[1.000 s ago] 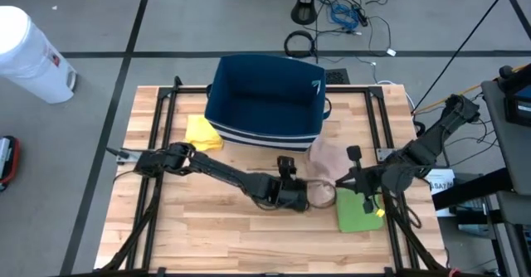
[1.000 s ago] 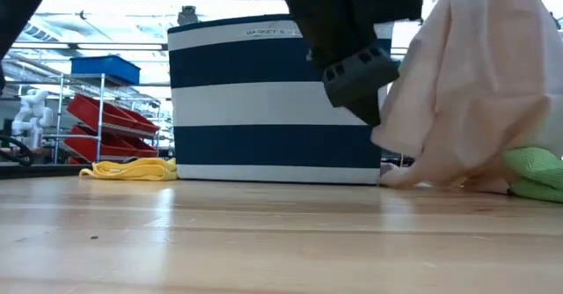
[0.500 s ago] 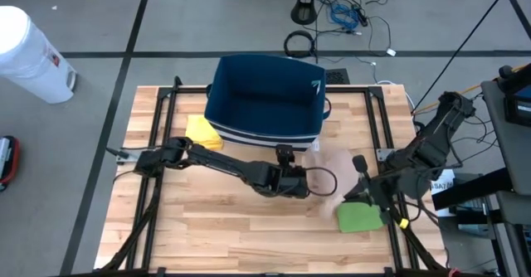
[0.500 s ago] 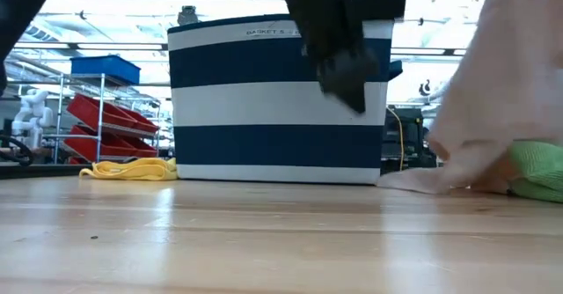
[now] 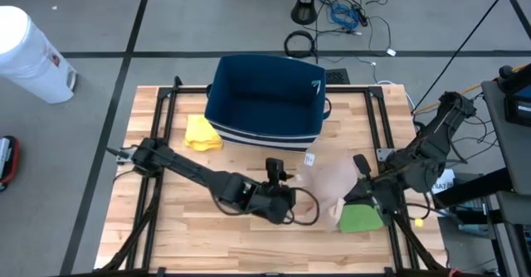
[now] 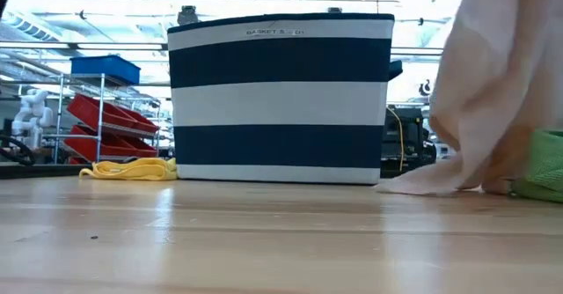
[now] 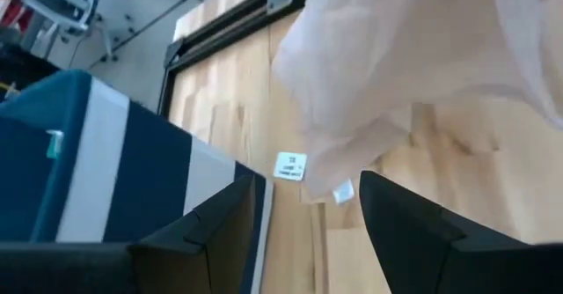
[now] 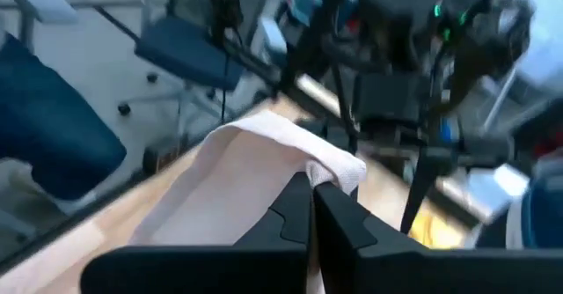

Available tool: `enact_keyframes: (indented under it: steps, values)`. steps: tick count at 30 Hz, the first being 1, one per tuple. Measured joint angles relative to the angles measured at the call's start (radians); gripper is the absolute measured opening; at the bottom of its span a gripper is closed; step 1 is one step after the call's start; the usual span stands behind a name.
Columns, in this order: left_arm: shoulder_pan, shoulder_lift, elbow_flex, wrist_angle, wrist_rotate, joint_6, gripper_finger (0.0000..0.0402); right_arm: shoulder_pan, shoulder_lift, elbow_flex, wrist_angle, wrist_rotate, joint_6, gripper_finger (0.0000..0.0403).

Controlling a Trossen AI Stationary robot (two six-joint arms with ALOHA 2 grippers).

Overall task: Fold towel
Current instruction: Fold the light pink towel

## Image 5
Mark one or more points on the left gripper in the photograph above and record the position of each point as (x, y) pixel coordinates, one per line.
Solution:
(269, 204)

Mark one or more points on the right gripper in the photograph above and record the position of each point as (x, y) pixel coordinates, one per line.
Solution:
(373, 192)

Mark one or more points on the white label tag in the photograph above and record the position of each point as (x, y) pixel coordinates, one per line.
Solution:
(309, 158)

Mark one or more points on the green towel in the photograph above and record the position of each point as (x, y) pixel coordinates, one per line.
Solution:
(357, 221)

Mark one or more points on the pink towel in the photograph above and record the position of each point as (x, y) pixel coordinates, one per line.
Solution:
(327, 181)

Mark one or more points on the navy white striped fabric basket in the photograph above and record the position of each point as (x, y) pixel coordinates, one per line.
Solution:
(265, 103)

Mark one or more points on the yellow towel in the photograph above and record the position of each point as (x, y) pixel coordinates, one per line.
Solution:
(201, 134)

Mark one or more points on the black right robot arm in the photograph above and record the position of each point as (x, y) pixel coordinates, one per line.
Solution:
(431, 144)

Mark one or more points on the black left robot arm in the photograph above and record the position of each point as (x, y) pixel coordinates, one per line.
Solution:
(195, 173)

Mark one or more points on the white printed paper sheet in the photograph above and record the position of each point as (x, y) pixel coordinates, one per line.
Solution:
(446, 182)

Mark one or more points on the black cart bar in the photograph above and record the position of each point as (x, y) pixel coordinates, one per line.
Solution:
(473, 188)

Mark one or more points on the red clamp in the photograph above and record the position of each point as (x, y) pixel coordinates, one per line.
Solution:
(454, 273)

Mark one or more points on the grey cart top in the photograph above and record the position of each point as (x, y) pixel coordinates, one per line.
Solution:
(506, 152)

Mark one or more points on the white power adapter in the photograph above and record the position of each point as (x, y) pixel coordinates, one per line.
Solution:
(391, 52)

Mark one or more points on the grey equipment rack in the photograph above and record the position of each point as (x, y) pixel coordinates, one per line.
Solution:
(514, 206)

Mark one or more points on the black stand base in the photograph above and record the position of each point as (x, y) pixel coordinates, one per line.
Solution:
(305, 13)

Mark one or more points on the black box with screen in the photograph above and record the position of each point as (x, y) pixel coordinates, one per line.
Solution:
(518, 98)

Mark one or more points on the black slanted pole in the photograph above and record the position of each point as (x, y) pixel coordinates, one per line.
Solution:
(464, 45)

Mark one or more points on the white trash bin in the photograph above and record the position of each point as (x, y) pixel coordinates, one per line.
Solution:
(33, 61)

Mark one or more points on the red and black case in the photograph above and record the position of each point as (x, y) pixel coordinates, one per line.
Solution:
(8, 161)

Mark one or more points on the black metal table frame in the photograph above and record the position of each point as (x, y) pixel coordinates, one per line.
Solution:
(191, 90)

